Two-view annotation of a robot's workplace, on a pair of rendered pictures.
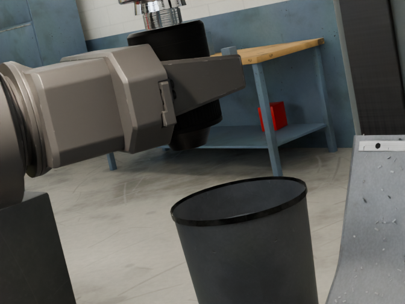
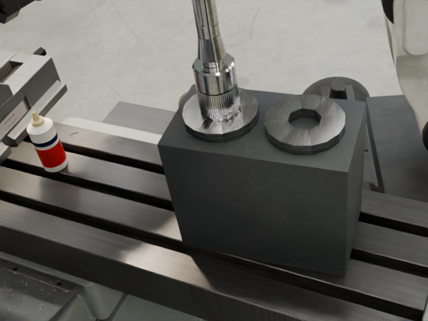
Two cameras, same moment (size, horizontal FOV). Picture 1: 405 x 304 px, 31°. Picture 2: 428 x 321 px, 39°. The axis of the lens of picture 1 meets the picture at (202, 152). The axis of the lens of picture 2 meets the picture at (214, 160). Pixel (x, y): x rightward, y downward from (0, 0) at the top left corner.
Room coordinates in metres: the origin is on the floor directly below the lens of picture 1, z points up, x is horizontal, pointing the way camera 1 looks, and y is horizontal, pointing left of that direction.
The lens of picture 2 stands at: (1.23, 0.05, 1.57)
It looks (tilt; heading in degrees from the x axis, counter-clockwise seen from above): 43 degrees down; 162
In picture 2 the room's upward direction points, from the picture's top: 10 degrees counter-clockwise
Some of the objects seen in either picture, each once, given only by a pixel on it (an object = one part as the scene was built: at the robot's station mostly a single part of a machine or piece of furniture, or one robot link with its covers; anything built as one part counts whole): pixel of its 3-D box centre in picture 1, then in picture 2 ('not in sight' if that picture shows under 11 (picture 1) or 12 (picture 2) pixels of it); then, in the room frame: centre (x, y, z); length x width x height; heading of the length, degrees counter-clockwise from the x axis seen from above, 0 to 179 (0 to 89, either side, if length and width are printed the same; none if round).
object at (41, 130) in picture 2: not in sight; (45, 139); (0.46, 0.04, 0.99); 0.04 x 0.04 x 0.11
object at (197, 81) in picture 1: (197, 82); not in sight; (0.42, -0.01, 1.23); 0.06 x 0.02 x 0.03; 115
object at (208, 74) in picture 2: not in sight; (213, 65); (0.72, 0.24, 1.20); 0.05 x 0.05 x 0.01
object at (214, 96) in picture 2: not in sight; (217, 89); (0.72, 0.24, 1.17); 0.05 x 0.05 x 0.06
